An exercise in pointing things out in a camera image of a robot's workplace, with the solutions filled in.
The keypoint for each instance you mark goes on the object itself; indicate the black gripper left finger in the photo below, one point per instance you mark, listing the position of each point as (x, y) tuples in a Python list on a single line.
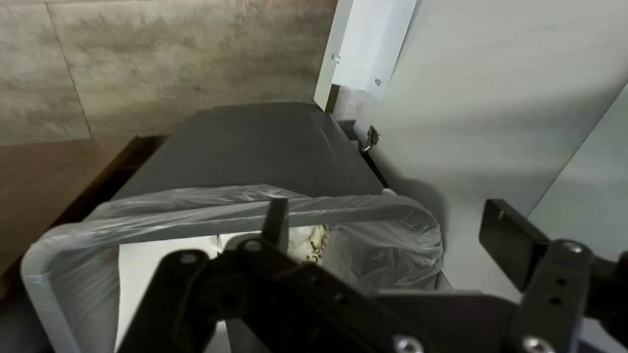
[(300, 309)]

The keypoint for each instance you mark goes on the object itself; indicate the crumpled white trash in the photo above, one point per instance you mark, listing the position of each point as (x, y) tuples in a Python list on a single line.
[(308, 245)]

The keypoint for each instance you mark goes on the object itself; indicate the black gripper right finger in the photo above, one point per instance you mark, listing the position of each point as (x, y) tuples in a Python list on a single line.
[(561, 284)]

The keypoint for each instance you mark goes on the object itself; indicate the grey trash bin with bag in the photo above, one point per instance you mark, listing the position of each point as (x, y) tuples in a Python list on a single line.
[(208, 184)]

